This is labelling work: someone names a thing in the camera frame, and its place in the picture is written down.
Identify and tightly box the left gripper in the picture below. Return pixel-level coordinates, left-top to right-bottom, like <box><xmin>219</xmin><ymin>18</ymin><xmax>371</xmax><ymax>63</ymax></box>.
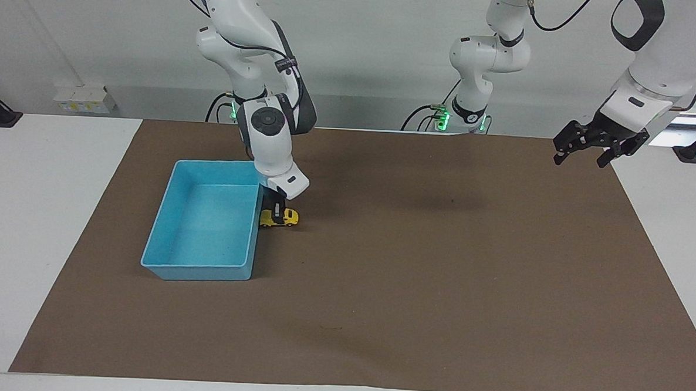
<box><xmin>552</xmin><ymin>108</ymin><xmax>651</xmax><ymax>171</ymax></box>

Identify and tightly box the yellow toy beetle car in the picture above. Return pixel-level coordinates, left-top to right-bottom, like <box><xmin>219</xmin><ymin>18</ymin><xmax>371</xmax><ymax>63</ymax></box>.
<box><xmin>259</xmin><ymin>206</ymin><xmax>300</xmax><ymax>229</ymax></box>

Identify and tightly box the light blue plastic bin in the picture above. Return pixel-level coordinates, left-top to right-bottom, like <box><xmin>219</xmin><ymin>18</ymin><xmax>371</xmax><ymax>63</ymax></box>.
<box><xmin>139</xmin><ymin>156</ymin><xmax>266</xmax><ymax>285</ymax></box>

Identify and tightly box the white wall power strip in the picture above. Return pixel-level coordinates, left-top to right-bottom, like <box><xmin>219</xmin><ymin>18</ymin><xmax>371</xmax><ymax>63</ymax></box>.
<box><xmin>52</xmin><ymin>83</ymin><xmax>119</xmax><ymax>116</ymax></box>

